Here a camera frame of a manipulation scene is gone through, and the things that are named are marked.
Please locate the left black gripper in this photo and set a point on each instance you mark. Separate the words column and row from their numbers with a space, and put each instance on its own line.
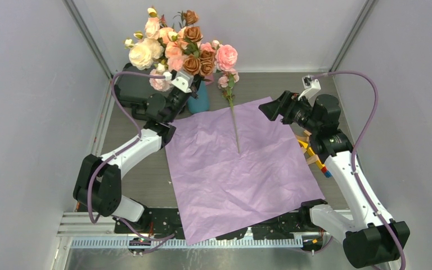
column 194, row 88

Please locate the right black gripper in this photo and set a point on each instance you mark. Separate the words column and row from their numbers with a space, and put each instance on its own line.
column 272, row 109

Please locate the brown rose bunch stem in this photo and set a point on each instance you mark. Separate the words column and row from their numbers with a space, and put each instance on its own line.
column 200, row 58

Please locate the pink flower bouquet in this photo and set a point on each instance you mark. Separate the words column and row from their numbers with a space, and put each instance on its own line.
column 226, row 84

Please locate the cream white rose stem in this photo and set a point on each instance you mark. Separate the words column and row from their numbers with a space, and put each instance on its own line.
column 143, row 53

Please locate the orange peach rose stem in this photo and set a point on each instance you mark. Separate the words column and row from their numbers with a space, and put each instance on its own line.
column 174, row 47

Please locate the large pink rose stem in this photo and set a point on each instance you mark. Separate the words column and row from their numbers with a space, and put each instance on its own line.
column 224, row 56

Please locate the small peach rose stem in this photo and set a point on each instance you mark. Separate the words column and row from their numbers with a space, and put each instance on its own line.
column 152, row 28

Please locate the brown rose flower stem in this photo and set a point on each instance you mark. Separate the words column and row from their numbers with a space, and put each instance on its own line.
column 188, row 17

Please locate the purple and pink wrapping paper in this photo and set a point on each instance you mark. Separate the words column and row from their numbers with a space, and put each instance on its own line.
column 233, row 168

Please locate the pale pink rose stem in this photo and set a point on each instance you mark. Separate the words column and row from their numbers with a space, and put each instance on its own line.
column 160, row 78

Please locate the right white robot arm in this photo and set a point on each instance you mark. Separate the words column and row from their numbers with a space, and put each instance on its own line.
column 372, row 236

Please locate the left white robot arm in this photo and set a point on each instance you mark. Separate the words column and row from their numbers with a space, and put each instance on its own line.
column 99, row 182

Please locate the teal vase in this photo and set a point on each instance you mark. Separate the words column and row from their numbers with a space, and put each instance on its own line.
column 201, row 102

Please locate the black carrying case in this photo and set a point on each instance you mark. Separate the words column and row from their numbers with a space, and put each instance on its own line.
column 135, row 92

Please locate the yellow window block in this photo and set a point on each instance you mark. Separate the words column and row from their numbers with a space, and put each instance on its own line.
column 306, row 149

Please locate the peach artificial roses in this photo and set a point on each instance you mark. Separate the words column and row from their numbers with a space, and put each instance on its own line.
column 164, row 28

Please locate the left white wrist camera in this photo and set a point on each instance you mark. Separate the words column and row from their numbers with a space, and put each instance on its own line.
column 181, row 80

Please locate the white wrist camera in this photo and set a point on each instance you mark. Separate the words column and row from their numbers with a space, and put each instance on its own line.
column 181, row 80
column 311, row 87

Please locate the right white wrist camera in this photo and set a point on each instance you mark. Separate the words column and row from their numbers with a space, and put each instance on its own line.
column 311, row 87

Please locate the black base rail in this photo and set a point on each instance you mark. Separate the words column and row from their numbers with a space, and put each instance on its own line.
column 162, row 222

